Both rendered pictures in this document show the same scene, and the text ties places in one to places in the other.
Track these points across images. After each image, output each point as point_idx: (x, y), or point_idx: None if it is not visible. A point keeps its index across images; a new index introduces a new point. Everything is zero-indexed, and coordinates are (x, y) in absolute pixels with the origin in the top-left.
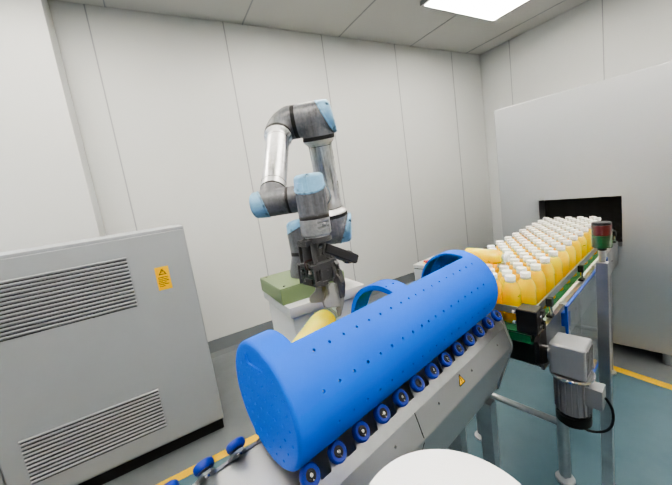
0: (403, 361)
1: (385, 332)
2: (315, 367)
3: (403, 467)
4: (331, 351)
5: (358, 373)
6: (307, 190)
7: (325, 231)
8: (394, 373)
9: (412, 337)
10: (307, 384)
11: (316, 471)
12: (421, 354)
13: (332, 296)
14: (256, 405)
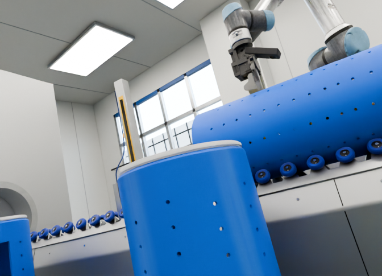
0: (292, 118)
1: (275, 96)
2: (212, 117)
3: None
4: (226, 109)
5: (239, 122)
6: (224, 17)
7: (237, 38)
8: (280, 127)
9: (307, 98)
10: (203, 124)
11: None
12: (323, 115)
13: (250, 82)
14: None
